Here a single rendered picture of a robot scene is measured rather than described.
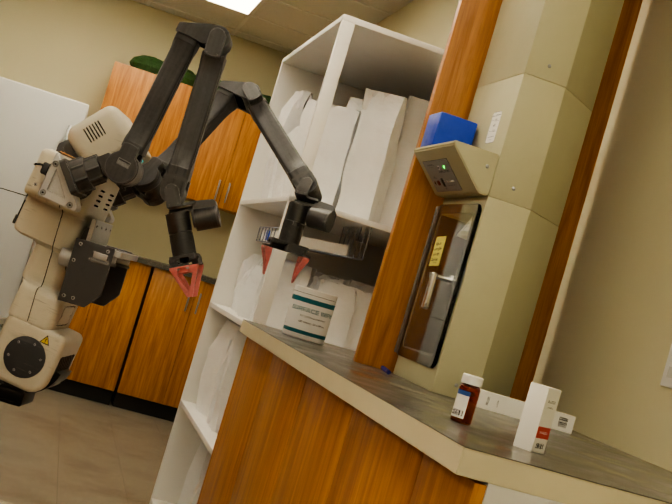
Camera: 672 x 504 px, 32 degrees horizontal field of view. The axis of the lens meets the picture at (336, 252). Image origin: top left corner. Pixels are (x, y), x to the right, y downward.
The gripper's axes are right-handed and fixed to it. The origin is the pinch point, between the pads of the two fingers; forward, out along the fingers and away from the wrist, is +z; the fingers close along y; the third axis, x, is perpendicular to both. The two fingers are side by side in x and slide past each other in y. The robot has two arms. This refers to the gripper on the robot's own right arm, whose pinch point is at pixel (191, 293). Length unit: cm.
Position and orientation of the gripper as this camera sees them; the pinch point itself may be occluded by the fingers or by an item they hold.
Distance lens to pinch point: 278.7
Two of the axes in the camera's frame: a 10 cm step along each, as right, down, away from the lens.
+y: -0.1, 0.3, 10.0
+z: 1.8, 9.8, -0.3
